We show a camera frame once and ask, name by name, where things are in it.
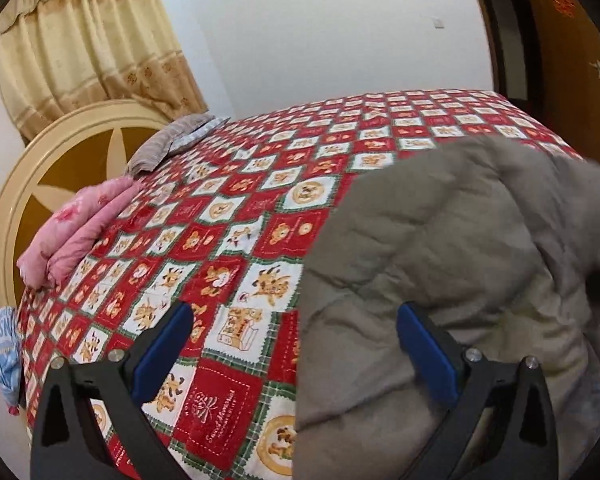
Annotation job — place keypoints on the beige patterned curtain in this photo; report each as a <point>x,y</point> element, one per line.
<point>90,45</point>

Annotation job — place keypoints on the white wall switch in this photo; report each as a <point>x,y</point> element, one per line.
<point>437,22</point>

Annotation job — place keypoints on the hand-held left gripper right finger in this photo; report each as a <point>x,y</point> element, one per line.
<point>425,355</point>

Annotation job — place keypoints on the light patterned pillow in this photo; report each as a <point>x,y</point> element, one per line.
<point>200,132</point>

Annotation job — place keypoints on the dark wooden door frame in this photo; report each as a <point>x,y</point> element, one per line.
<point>482,20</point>

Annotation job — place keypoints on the cream wooden headboard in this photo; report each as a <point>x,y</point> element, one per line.
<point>10,200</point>

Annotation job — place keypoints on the grey pillow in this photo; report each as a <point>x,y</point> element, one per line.
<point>152,152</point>

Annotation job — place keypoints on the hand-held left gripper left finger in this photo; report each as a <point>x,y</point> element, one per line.
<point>160,355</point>

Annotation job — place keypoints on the light blue printed cloth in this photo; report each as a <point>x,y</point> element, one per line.
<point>2,355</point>

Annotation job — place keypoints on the brown wooden door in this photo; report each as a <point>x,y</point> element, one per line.
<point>565,60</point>

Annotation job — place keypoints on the red printed checkered blanket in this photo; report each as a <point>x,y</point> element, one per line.
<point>220,400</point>

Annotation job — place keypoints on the grey puffer jacket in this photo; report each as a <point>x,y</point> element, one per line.
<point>455,240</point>

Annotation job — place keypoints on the pink folded blanket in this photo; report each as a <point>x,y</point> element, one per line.
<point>75,230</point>

